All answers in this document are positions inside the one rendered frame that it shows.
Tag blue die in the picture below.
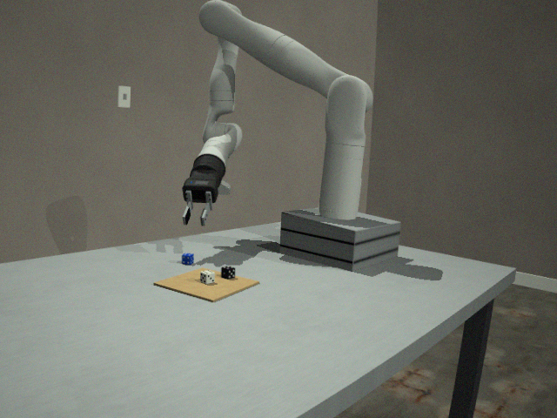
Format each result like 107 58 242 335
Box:
182 253 194 265

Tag tan flat square mat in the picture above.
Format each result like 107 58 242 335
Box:
153 267 259 302

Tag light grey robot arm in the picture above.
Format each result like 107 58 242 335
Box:
198 0 373 219

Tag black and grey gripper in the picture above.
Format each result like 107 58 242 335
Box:
183 145 231 226

